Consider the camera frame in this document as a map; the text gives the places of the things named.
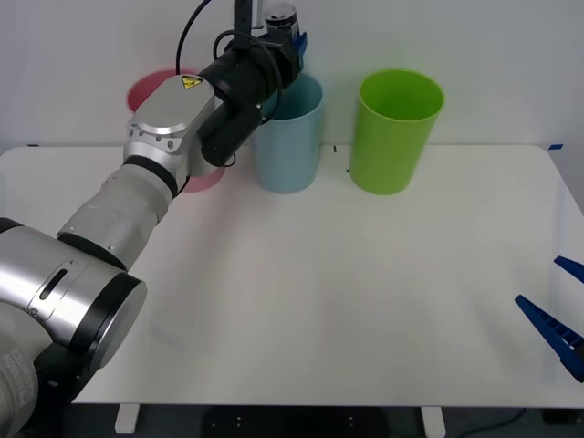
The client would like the green plastic bin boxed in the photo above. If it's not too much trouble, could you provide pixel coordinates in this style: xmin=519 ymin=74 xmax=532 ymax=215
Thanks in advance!
xmin=349 ymin=68 xmax=446 ymax=196

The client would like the pink plastic bin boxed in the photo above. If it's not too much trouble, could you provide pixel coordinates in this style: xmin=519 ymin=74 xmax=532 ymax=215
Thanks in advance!
xmin=126 ymin=68 xmax=225 ymax=193

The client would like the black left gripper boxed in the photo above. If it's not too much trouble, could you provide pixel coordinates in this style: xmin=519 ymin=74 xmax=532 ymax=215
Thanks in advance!
xmin=266 ymin=28 xmax=309 ymax=89

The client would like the pale blue plastic bin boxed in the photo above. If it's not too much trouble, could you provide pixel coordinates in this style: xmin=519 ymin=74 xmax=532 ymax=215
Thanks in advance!
xmin=249 ymin=71 xmax=326 ymax=195

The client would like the white table leg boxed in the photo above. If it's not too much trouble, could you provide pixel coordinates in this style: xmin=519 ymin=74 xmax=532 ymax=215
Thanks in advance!
xmin=113 ymin=404 xmax=140 ymax=435
xmin=420 ymin=406 xmax=446 ymax=437

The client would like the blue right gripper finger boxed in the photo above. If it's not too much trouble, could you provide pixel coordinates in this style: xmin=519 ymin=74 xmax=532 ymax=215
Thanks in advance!
xmin=553 ymin=255 xmax=584 ymax=283
xmin=514 ymin=294 xmax=584 ymax=384

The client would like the black and silver drink can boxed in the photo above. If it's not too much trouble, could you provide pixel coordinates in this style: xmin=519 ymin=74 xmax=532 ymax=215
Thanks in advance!
xmin=263 ymin=1 xmax=301 ymax=42

